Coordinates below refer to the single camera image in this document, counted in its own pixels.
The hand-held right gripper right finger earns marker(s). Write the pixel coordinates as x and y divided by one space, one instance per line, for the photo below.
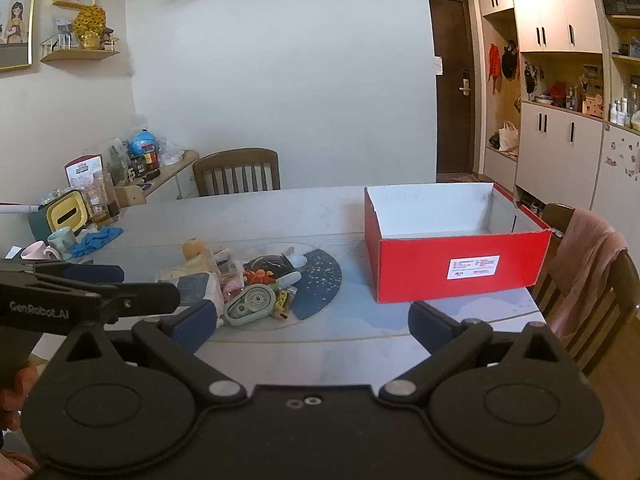
430 322

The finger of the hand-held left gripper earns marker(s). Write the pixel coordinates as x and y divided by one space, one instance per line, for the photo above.
92 274
150 297

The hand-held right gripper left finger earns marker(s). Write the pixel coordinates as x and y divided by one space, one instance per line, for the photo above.
192 325

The grey blue packet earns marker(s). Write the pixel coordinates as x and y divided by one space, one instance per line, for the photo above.
197 287

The red cardboard box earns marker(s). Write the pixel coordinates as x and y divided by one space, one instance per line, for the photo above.
425 270

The bread slices packet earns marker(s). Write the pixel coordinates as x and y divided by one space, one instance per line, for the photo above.
202 266

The green correction tape dispenser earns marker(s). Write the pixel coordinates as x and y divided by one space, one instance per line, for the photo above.
250 305

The green yellow candy packet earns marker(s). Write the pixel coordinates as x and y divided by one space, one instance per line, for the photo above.
282 302

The black pouch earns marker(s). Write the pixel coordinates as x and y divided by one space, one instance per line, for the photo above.
267 265

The white tube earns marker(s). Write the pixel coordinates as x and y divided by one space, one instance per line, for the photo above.
287 279

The person's left hand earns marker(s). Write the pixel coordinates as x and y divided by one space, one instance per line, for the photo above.
11 400

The teal mug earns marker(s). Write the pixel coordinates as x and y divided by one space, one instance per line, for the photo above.
61 242

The pink mug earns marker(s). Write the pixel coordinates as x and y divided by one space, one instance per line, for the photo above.
35 251

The yellow teal tissue box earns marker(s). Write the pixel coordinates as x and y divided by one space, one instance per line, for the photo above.
65 215

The glass bottle amber liquid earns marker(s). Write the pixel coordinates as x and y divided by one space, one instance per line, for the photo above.
97 200

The wooden block holder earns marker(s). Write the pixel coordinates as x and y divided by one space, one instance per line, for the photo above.
131 196

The red white carton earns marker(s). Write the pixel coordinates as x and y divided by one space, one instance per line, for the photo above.
85 170

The white side cabinet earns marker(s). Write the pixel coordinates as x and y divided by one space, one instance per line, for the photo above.
170 180

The dark sauce jar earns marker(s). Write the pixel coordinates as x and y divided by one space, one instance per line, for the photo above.
151 157

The blue round container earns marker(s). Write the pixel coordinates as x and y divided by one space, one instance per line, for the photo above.
141 142

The red patterned rug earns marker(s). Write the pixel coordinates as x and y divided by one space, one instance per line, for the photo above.
457 177

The row of shoes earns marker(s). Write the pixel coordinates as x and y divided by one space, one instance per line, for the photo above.
530 206

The wooden slatted chair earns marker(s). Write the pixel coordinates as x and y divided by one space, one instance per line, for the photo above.
235 156

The pink towel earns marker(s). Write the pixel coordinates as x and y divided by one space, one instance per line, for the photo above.
585 260

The white entry bench cabinet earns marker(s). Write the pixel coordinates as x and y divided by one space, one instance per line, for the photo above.
500 167

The white tote bag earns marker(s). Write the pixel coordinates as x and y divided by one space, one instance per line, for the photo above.
509 137

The wooden chair with towel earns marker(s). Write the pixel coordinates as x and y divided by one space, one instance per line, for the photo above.
627 280

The dark brown door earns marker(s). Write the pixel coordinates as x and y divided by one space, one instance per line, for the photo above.
452 120

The white two-door cupboard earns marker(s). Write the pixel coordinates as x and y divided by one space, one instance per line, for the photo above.
555 160

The white stickered cupboard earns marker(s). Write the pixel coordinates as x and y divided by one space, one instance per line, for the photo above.
620 185

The gold ornament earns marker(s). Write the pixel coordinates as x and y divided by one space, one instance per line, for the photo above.
90 27

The red hanging garment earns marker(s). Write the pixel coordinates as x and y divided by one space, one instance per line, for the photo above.
494 65

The wooden holed box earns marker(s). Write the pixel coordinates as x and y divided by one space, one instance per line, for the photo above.
593 106

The wooden open shelf unit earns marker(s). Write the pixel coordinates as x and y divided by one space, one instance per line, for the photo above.
616 62

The white upper cupboard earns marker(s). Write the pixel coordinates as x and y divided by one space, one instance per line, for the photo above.
545 5

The wooden wall shelf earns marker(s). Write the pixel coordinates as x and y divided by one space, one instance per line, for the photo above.
80 55

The gold framed wall poster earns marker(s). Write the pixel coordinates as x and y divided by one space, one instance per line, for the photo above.
15 20

